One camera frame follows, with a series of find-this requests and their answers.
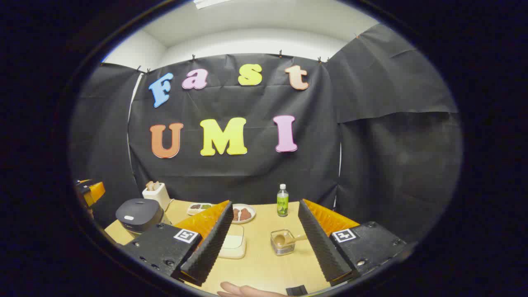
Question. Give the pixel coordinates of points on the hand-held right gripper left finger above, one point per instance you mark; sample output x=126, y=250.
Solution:
x=210, y=247

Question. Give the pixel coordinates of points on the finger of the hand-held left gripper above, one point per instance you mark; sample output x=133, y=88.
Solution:
x=97, y=192

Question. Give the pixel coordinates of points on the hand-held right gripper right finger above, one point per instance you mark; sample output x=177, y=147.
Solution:
x=319, y=247

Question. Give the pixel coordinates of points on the wooden spoon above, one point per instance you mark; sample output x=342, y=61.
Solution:
x=280, y=240

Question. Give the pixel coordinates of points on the black and silver rice cooker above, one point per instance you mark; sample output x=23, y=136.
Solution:
x=138, y=214

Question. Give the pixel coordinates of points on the white divided condiment tray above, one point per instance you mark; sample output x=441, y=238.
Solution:
x=199, y=208

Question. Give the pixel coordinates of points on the brown meat piece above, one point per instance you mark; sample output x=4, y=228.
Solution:
x=236, y=214
x=246, y=214

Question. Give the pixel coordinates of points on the white round plate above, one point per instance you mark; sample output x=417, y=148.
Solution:
x=246, y=220

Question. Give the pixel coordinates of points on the brown bread slice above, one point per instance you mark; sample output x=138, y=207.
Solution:
x=153, y=185

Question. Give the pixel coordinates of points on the green tea bottle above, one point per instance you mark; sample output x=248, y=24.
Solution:
x=282, y=204

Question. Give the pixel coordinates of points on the white toaster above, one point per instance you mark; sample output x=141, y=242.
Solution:
x=159, y=197

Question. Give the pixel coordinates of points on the black backdrop cloth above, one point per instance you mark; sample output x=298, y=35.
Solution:
x=255, y=173

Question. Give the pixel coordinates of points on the ceiling light panel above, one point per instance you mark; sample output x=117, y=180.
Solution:
x=210, y=3

